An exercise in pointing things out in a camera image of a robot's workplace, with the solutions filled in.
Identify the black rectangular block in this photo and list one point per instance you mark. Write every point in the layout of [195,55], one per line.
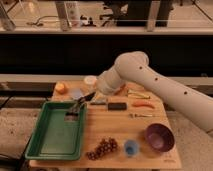
[117,106]

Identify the light blue cloth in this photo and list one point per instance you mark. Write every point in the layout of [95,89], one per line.
[76,93]

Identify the dark scrub brush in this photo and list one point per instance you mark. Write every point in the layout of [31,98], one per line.
[71,116]

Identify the orange fruit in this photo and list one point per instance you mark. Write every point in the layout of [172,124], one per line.
[61,88]

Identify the orange carrot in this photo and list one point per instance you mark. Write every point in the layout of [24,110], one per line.
[142,104]

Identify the small metal tool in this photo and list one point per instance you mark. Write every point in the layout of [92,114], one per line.
[131,115]

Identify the white cup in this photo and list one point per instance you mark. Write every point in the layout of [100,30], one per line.
[90,80]

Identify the yellow-green tongs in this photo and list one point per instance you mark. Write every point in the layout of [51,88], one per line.
[137,94]

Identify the red bowl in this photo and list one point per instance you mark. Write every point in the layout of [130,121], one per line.
[120,90]

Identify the bunch of dark grapes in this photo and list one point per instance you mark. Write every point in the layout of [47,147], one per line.
[105,147]

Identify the wooden board table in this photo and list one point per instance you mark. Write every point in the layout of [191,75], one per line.
[101,123]

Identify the purple bowl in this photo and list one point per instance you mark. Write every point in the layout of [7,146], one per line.
[159,137]

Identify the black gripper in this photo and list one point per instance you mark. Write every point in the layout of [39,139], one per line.
[77,103]

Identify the green plastic tray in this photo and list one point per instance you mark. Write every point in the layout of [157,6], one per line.
[54,137]

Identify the blue plastic cup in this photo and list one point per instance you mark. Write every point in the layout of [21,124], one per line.
[131,148]

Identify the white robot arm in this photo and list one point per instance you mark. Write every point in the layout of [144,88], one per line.
[134,67]

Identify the blue sponge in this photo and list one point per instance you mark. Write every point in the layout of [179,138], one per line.
[99,99]

